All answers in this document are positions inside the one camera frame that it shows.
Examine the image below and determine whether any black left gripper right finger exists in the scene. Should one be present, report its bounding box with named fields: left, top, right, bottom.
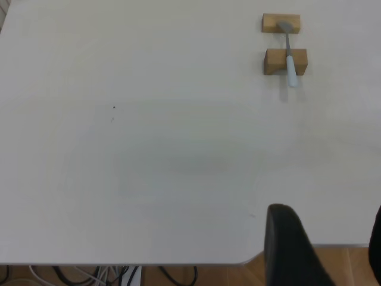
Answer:
left=368, top=204, right=381, bottom=285

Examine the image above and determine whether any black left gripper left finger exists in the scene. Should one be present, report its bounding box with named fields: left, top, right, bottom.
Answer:
left=264, top=203, right=339, bottom=286

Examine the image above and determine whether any spoon with pale blue handle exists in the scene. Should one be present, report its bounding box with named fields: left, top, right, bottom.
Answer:
left=276, top=20, right=299, bottom=88

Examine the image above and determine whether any white power strip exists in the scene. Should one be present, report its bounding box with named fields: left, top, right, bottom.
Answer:
left=118, top=265, right=142, bottom=286

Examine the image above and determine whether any arched wooden block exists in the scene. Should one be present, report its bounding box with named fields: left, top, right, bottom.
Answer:
left=263, top=48, right=308, bottom=76

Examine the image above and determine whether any rectangular wooden block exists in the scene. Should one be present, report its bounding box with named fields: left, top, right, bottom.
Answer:
left=261, top=13, right=301, bottom=34

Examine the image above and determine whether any black floor cable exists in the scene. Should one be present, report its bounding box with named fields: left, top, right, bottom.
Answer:
left=158, top=265, right=199, bottom=285
left=52, top=265, right=101, bottom=286

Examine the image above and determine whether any white floor cable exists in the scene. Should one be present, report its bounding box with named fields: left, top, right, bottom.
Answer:
left=28, top=265, right=120, bottom=286

